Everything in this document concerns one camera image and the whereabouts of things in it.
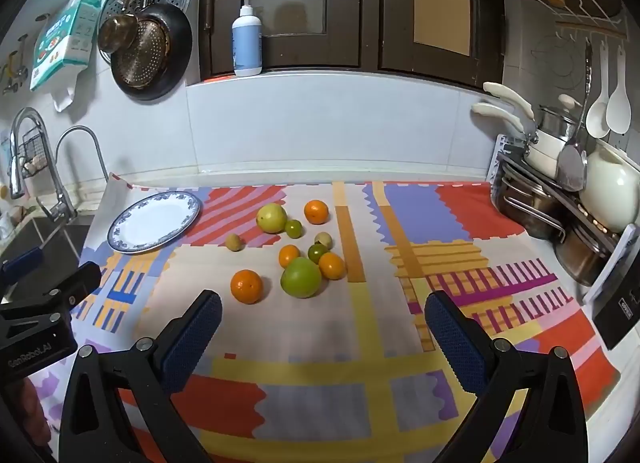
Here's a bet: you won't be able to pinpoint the steel cooking pot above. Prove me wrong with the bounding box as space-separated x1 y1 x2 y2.
554 223 621 286
492 170 568 240

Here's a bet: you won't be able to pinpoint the blue white pump bottle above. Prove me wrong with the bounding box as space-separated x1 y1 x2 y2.
231 0 264 77

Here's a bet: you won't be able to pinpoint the white ceramic kettle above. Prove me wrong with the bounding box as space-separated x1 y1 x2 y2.
580 147 640 229

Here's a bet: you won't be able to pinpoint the chrome gooseneck faucet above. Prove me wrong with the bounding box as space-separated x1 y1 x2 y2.
54 126 110 194

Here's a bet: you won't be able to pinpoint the wooden hook rail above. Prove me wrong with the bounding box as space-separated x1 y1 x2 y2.
555 18 628 40

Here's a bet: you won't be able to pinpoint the teal wipes package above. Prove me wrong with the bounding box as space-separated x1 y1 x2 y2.
29 0 103 92

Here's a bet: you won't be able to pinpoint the white plastic bag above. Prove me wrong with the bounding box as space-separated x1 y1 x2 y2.
51 0 109 114

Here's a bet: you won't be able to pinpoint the steel turner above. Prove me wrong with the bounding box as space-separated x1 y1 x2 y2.
556 38 595 192

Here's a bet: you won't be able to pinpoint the dark wooden cabinet door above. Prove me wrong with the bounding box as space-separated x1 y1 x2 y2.
199 0 377 86
377 0 506 91

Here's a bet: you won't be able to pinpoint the small copper pot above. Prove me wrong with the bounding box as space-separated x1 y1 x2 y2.
97 0 141 55

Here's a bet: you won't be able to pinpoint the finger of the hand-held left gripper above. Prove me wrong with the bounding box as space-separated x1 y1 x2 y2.
0 245 45 289
0 262 102 324

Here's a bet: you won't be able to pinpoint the black box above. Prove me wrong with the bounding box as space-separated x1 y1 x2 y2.
592 243 640 351

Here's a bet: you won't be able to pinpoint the black frying pan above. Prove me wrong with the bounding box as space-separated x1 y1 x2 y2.
110 0 194 102

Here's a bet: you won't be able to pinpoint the pale blue dish rack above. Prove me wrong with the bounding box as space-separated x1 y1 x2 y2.
486 134 527 183

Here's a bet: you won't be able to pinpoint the colourful patterned cloth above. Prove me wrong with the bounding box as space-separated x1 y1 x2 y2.
30 172 623 463

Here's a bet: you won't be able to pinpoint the white board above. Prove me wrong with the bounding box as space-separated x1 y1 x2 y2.
582 223 638 305

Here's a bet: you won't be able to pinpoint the steel sink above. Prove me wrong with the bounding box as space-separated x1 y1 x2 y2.
0 216 93 304

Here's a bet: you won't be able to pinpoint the blue rimmed white plate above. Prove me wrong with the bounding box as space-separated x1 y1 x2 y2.
107 190 203 255

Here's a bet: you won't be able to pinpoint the steel pot with lid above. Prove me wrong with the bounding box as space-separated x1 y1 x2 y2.
537 93 583 141

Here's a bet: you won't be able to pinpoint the yellow wall hooks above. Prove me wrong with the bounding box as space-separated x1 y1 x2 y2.
0 34 30 95

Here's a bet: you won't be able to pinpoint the large yellow green fruit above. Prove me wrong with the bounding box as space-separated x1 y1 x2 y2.
256 203 289 234

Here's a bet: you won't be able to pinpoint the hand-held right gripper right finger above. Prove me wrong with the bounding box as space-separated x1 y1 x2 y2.
424 290 588 463

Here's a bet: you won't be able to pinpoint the white pan cream handle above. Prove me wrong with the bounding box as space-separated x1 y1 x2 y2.
482 82 568 144
471 103 566 179

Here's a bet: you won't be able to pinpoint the white rice spoon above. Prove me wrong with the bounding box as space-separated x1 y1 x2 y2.
606 46 632 135
586 40 612 139

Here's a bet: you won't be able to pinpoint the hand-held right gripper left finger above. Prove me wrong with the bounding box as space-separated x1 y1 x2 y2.
59 289 223 463

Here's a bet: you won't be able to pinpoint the black wire basket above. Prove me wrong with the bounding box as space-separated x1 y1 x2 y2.
10 127 51 176

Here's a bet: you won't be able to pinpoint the green apple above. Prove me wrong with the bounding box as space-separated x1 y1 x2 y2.
280 257 323 299

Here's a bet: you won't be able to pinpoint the tall chrome faucet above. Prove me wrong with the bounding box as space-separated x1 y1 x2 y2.
8 107 78 224

